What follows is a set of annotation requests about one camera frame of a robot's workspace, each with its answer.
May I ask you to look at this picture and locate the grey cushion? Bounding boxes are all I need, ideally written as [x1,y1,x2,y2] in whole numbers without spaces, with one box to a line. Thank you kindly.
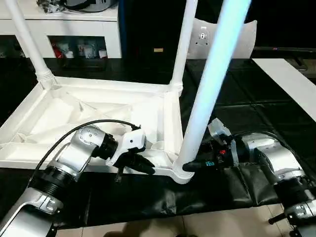
[186,18,258,60]

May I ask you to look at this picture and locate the white cabinet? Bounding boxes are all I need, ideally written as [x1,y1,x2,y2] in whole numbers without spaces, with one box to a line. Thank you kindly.
[0,0,123,59]

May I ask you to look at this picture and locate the black sofa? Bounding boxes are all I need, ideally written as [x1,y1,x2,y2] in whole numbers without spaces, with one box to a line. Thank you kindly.
[118,0,316,60]

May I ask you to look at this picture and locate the white low table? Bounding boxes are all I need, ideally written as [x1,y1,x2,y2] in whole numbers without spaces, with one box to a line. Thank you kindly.
[251,58,316,116]

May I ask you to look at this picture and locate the white plastic table top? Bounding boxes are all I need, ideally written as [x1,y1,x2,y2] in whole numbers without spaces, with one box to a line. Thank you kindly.
[0,76,196,185]

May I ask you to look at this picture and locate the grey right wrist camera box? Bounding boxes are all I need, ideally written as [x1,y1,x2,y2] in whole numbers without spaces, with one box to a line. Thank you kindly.
[207,118,232,141]

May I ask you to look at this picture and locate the black tangled straps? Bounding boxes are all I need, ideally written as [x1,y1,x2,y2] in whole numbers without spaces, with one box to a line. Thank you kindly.
[36,0,66,13]

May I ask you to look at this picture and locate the thin black bar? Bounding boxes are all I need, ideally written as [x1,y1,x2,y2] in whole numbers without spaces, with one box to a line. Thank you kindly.
[254,46,316,52]

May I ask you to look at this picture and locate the black metal table frame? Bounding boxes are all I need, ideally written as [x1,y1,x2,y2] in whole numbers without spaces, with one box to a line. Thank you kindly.
[268,213,287,225]

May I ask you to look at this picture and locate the white plastic table leg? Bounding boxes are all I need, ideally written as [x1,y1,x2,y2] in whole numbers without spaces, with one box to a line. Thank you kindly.
[169,0,198,93]
[172,0,254,175]
[4,0,56,91]

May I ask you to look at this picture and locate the grey bag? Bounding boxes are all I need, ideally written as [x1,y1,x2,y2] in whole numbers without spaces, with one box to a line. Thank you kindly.
[65,0,119,12]

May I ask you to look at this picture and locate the black table mat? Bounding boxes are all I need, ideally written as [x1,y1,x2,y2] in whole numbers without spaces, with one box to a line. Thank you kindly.
[0,56,316,229]

